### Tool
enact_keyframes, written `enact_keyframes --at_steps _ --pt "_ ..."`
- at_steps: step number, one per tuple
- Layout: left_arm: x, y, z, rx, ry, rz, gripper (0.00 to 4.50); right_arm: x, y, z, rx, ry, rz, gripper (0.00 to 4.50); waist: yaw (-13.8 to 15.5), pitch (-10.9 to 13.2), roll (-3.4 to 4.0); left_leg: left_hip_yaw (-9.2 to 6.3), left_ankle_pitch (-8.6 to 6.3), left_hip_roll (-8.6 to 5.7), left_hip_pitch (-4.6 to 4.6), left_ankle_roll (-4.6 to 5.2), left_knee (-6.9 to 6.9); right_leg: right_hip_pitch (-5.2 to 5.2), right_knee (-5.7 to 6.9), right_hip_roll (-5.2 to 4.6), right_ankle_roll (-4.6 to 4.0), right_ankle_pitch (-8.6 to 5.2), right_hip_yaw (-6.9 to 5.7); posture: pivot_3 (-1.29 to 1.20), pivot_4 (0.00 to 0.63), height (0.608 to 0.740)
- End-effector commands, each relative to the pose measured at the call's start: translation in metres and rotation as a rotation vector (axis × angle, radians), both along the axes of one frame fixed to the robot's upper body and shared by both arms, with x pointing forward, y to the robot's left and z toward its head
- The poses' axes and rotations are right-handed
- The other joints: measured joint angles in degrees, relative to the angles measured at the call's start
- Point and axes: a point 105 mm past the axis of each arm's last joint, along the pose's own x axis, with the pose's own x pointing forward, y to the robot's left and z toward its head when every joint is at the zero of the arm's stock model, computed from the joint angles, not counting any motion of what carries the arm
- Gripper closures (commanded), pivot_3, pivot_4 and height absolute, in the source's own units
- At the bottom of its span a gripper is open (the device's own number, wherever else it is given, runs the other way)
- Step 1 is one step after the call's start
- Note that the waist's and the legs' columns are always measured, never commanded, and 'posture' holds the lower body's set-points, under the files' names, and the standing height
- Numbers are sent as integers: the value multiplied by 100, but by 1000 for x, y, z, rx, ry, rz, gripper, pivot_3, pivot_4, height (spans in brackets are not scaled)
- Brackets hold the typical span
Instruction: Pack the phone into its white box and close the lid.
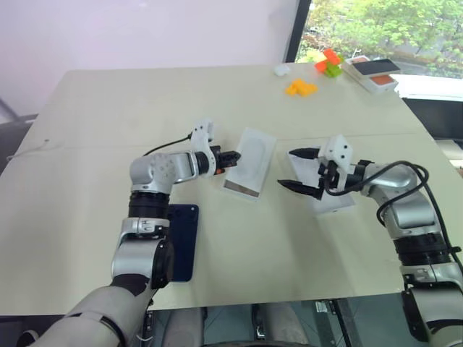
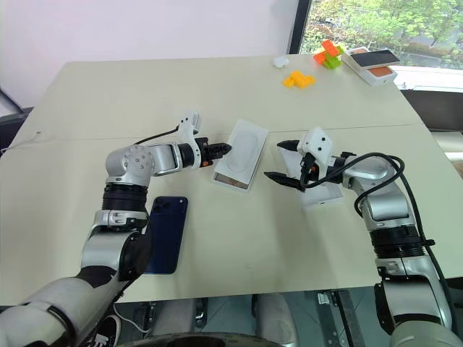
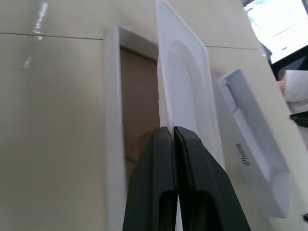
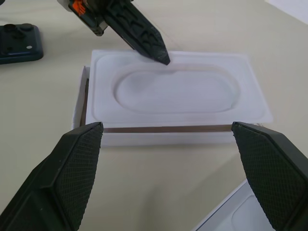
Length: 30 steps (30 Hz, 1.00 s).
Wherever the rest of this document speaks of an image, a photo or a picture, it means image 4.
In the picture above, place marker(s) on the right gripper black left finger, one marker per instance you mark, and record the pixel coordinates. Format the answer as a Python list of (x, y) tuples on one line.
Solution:
[(60, 183)]

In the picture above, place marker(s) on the white moulded tray insert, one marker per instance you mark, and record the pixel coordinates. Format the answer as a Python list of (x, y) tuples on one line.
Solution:
[(180, 96)]

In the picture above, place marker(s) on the white phone box lid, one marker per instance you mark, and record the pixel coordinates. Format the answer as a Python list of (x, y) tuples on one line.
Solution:
[(228, 211)]

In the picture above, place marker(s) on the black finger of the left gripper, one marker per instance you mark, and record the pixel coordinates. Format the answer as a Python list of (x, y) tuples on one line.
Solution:
[(142, 33)]

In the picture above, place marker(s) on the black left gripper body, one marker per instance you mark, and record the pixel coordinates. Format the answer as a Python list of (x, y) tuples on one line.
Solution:
[(92, 14)]

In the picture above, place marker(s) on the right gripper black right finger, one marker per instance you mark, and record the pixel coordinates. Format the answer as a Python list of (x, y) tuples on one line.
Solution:
[(276, 173)]

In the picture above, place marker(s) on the dark blue smartphone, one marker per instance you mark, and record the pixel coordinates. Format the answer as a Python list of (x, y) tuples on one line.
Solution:
[(21, 48)]

